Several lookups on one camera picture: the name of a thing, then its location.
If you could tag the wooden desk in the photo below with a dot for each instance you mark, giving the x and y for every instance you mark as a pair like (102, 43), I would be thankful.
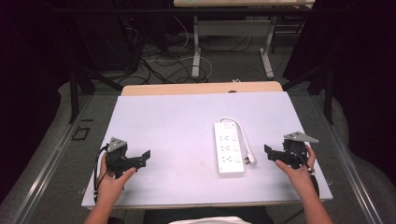
(193, 88)

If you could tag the black floor socket frame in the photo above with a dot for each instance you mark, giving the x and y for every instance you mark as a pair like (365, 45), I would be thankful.
(81, 133)

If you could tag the person's dark clothing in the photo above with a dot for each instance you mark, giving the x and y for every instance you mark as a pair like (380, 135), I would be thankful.
(202, 213)

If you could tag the person's left hand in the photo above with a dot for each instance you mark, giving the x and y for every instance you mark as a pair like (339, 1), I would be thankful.
(109, 188)

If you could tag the white power strip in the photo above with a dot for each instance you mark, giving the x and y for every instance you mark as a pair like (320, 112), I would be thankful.
(229, 149)

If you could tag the white board sheet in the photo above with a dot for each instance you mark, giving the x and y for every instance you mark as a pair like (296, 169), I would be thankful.
(174, 130)

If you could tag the person's right hand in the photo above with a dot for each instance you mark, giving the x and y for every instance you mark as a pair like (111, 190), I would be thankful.
(300, 179)

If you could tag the person's white shirt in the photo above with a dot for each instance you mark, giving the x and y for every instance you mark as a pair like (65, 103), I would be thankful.
(210, 220)

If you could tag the white power plug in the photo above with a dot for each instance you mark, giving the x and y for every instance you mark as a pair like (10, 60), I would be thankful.
(250, 160)

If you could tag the aluminium floor rail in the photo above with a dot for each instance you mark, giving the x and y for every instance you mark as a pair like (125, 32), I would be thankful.
(46, 168)
(348, 168)

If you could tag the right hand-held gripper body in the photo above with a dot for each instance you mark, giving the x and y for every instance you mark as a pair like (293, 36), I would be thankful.
(292, 154)

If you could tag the black metal stand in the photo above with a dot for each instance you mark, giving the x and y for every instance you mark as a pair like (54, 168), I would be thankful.
(328, 90)
(76, 87)

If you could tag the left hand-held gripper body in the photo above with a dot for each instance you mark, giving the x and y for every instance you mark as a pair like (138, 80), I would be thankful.
(117, 155)

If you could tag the white-legged background desk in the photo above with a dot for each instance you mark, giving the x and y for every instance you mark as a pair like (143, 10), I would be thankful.
(233, 28)

